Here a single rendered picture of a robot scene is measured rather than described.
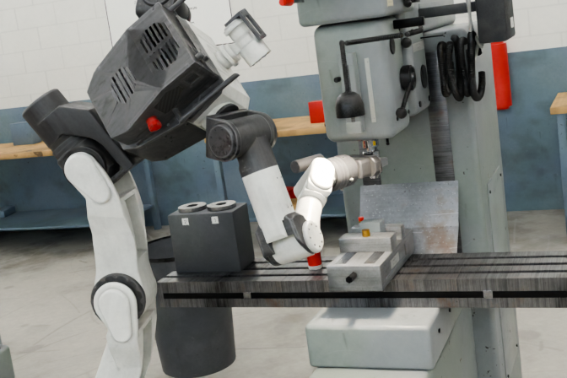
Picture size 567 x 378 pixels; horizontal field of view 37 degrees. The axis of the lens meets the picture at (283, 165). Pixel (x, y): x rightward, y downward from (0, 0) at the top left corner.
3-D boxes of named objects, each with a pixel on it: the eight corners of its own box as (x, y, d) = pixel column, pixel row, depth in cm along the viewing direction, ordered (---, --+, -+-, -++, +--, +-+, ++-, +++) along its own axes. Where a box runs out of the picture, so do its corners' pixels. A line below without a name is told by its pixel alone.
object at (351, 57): (361, 132, 221) (352, 52, 218) (347, 133, 223) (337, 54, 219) (365, 130, 225) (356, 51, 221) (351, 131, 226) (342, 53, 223)
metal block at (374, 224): (381, 243, 237) (379, 223, 236) (361, 244, 239) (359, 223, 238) (386, 238, 241) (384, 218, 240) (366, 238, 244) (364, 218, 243)
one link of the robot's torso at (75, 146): (46, 161, 211) (80, 132, 208) (67, 153, 224) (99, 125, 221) (80, 202, 212) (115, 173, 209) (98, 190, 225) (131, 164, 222)
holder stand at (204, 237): (240, 272, 255) (231, 207, 252) (176, 273, 263) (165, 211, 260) (256, 259, 266) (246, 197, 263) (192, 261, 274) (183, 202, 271)
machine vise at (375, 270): (382, 291, 220) (378, 251, 218) (328, 291, 226) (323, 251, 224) (415, 251, 252) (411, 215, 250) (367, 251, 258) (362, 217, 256)
